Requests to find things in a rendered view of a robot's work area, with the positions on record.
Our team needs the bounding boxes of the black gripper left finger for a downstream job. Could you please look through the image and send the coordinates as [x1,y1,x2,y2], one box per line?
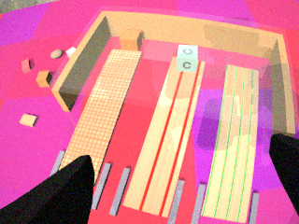
[0,154,95,224]

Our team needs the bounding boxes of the orange cube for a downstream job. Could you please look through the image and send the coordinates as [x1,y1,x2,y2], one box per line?
[36,71,52,89]

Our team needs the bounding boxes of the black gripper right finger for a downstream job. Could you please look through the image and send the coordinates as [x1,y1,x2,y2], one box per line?
[269,133,299,216]

